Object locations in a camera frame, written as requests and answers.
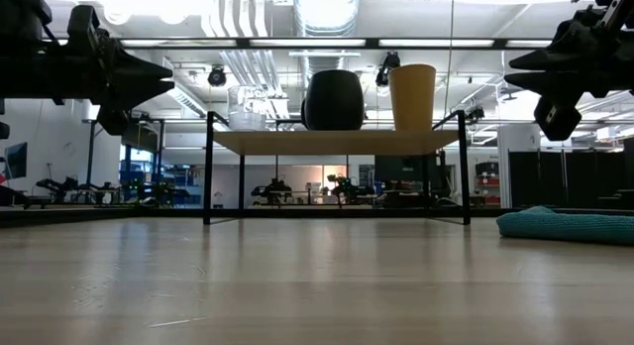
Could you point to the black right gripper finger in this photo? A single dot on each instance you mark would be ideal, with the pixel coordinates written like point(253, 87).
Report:
point(560, 86)
point(569, 55)

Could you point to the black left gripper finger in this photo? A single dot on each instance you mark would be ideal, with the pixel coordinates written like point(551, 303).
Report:
point(129, 70)
point(129, 93)

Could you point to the small clear plastic cup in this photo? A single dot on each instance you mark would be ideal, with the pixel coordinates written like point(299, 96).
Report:
point(246, 114)

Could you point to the tall orange plastic cup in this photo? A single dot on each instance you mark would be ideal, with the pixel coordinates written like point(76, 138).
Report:
point(412, 99)

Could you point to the round black mug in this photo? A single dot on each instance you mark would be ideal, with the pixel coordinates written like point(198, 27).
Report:
point(334, 102)

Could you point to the black room partition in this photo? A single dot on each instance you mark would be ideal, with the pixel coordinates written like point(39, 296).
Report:
point(564, 179)

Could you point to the dark computer monitor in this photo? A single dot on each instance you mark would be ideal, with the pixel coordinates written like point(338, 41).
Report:
point(16, 160)

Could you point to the white cabinet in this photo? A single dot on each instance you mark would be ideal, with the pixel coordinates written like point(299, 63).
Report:
point(504, 161)

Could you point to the folded teal cloth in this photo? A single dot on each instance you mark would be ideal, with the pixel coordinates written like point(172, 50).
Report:
point(564, 228)

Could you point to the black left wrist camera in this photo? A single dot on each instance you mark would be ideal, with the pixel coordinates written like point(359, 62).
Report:
point(113, 121)

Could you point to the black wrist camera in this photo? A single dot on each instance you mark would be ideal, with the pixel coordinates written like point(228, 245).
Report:
point(113, 121)
point(557, 119)

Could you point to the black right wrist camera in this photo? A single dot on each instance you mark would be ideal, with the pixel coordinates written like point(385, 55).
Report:
point(557, 119)

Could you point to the black ceiling camera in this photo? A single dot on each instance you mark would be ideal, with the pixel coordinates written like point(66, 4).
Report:
point(216, 76)

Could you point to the black clamp-mounted camera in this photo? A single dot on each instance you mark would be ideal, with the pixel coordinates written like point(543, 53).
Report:
point(475, 113)

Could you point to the black overhead frame bar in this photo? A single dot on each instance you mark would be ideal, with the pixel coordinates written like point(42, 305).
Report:
point(243, 43)

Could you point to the black aluminium table frame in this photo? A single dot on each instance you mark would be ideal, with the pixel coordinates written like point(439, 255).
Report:
point(168, 212)

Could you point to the wooden shelf with black frame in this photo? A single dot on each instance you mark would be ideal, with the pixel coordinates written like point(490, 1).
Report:
point(337, 142)

